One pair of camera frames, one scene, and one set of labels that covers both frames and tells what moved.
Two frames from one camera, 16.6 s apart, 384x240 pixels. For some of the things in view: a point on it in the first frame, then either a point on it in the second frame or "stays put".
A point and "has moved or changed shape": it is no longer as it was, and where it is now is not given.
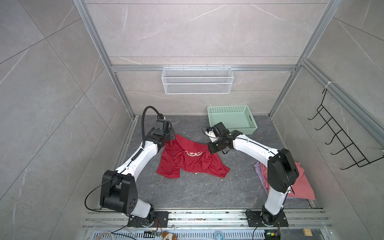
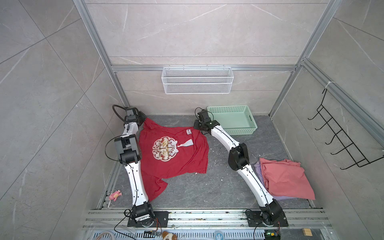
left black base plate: x=161 y=220 stays put
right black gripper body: x=216 y=146 to x=199 y=125
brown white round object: x=167 y=236 stays put
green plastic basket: x=235 y=117 stays put
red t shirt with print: x=181 y=156 has moved or changed shape
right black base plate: x=254 y=219 stays put
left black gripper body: x=168 y=135 to x=140 y=117
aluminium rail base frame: x=207 y=224 stays put
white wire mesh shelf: x=197 y=80 stays put
